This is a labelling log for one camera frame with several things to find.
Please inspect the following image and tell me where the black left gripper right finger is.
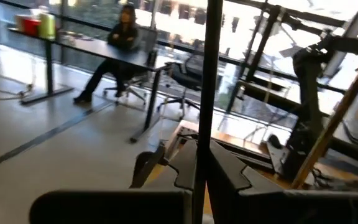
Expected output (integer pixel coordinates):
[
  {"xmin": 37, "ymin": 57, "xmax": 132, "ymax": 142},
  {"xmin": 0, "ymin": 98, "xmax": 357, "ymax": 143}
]
[{"xmin": 206, "ymin": 139, "xmax": 358, "ymax": 224}]

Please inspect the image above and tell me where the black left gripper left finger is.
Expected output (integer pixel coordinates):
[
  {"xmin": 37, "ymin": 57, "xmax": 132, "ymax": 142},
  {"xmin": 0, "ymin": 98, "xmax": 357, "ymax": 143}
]
[{"xmin": 29, "ymin": 139, "xmax": 198, "ymax": 224}]

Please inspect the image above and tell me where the gold candlestick holder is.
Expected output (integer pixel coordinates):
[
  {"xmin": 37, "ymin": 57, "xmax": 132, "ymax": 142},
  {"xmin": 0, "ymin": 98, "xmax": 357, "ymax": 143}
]
[{"xmin": 290, "ymin": 12, "xmax": 358, "ymax": 190}]

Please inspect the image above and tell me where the black mesh office chair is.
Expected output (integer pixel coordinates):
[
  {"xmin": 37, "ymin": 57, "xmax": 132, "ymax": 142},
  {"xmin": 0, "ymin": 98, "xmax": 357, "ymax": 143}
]
[{"xmin": 157, "ymin": 52, "xmax": 205, "ymax": 119}]

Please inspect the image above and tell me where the black long desk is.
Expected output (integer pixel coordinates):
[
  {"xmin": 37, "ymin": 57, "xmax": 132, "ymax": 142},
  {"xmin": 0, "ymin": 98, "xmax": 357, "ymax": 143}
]
[{"xmin": 7, "ymin": 27, "xmax": 170, "ymax": 144}]

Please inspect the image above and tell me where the person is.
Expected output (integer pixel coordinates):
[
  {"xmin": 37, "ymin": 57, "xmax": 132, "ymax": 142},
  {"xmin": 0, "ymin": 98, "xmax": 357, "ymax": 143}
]
[{"xmin": 73, "ymin": 4, "xmax": 139, "ymax": 104}]

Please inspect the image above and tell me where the yellow-green container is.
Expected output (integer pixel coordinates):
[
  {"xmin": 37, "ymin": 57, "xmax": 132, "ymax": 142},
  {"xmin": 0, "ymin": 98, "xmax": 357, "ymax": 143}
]
[{"xmin": 39, "ymin": 12, "xmax": 57, "ymax": 40}]

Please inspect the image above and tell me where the red container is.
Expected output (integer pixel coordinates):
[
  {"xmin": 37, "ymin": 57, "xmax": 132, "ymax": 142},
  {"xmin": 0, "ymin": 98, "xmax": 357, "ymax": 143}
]
[{"xmin": 22, "ymin": 18, "xmax": 42, "ymax": 37}]

